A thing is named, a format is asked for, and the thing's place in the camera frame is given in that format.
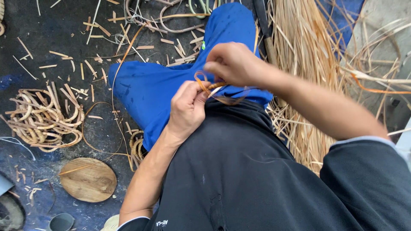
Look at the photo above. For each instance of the person's left hand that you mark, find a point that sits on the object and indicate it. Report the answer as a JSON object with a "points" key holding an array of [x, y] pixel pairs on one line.
{"points": [[186, 110]]}

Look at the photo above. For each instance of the person's right hand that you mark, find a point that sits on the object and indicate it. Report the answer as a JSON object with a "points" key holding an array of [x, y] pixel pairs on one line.
{"points": [[240, 64]]}

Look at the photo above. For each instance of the person's right fingers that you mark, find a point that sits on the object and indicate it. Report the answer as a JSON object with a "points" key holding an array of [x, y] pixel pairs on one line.
{"points": [[215, 69]]}

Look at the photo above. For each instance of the thin orange rattan strip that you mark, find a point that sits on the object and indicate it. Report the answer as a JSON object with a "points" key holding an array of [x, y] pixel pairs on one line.
{"points": [[224, 99]]}

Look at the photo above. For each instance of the bare rattan cane loops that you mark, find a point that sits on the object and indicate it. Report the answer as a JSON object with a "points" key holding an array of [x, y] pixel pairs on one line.
{"points": [[173, 27]]}

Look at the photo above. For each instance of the blue shorts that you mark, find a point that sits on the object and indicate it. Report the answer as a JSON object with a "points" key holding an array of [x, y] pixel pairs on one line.
{"points": [[154, 89]]}

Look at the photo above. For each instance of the bundle of pale rattan strips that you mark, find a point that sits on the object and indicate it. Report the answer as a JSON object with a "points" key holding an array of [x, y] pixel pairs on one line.
{"points": [[305, 64]]}

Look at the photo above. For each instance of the long rattan strip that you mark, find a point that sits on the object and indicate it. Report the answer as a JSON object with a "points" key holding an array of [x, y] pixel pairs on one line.
{"points": [[113, 93]]}

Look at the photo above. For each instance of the black shirt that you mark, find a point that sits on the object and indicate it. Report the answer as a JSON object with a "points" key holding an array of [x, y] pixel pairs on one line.
{"points": [[244, 173]]}

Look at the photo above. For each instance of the small wrapped rattan rings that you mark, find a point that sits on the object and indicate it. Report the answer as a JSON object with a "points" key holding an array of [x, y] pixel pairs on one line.
{"points": [[137, 149]]}

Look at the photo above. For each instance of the scattered rattan offcuts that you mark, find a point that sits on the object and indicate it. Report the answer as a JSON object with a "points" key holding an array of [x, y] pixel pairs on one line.
{"points": [[93, 64]]}

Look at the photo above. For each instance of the blue tarp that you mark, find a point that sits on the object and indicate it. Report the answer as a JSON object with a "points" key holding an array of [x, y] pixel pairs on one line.
{"points": [[340, 19]]}

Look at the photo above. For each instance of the bright orange rattan strip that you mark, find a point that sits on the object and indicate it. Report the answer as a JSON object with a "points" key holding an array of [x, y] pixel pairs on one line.
{"points": [[379, 90]]}

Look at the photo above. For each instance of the round wooden disc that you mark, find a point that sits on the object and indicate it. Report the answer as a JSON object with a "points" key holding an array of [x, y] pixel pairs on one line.
{"points": [[88, 179]]}

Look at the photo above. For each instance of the pile of wrapped rattan rings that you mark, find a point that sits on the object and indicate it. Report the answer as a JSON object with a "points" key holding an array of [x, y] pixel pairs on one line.
{"points": [[41, 122]]}

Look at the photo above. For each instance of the beige slipper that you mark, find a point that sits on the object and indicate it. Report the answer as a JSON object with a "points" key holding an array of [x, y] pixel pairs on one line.
{"points": [[110, 224]]}

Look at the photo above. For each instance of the grey plastic cup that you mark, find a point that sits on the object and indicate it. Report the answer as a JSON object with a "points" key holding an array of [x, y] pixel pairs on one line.
{"points": [[61, 222]]}

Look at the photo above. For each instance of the woven rattan piece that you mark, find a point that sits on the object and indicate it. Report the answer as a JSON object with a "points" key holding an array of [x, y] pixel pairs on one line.
{"points": [[1, 19]]}

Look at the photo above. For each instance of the grey pipe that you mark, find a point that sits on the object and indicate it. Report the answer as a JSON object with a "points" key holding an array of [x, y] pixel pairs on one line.
{"points": [[4, 185]]}

